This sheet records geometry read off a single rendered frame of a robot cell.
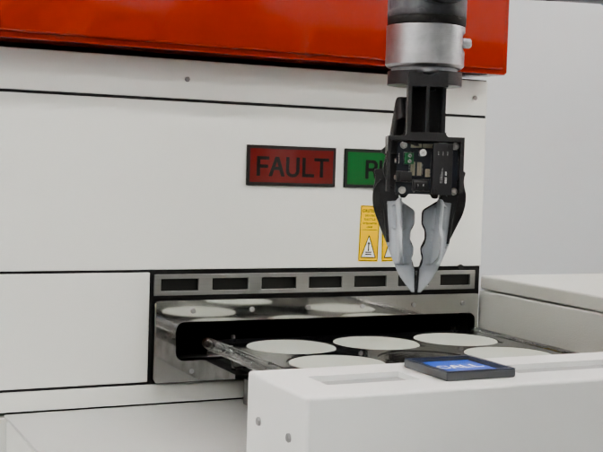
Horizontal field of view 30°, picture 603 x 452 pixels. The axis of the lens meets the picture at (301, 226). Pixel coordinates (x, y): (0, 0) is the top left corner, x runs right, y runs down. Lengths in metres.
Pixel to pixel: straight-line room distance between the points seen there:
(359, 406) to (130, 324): 0.63
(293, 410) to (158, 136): 0.64
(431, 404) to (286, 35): 0.67
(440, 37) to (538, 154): 2.37
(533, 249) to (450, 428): 2.69
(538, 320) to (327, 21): 0.44
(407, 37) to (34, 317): 0.52
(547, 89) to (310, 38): 2.16
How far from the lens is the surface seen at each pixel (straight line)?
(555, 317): 1.37
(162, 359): 1.31
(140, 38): 1.24
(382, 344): 1.29
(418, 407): 0.73
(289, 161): 1.35
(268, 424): 0.74
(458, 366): 0.80
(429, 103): 1.06
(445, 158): 1.04
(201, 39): 1.27
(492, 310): 1.48
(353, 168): 1.39
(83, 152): 1.27
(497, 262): 3.35
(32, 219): 1.26
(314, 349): 1.24
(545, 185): 3.43
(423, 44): 1.06
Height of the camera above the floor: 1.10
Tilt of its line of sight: 3 degrees down
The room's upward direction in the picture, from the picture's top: 2 degrees clockwise
